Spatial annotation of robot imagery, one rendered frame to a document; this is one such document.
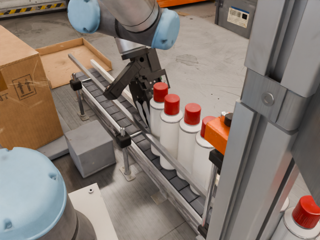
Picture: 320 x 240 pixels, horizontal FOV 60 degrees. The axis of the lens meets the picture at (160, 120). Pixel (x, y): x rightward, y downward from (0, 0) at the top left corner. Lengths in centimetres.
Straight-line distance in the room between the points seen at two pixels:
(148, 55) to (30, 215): 48
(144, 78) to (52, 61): 71
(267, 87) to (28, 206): 30
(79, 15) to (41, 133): 38
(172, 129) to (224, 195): 35
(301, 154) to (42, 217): 30
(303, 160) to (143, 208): 55
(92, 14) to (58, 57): 80
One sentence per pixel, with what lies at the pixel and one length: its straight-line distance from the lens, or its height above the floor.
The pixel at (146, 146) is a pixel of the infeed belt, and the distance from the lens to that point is 76.
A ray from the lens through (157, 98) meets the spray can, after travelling 62.
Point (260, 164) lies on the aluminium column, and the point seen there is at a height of 127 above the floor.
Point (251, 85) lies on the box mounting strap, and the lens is 19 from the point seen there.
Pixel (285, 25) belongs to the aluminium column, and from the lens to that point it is 17.
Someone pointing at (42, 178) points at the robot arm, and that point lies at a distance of 39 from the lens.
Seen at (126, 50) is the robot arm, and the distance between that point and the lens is 69.
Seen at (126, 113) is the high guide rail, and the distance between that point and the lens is 74.
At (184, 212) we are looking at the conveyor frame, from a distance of 67.
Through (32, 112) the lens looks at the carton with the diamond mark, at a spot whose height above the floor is 97.
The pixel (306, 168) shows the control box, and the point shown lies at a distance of 18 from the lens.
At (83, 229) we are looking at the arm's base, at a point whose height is 98.
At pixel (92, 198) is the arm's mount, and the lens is 62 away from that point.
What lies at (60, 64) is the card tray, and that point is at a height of 83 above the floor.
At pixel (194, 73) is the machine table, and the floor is 83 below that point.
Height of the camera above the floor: 142
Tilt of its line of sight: 40 degrees down
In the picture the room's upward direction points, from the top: straight up
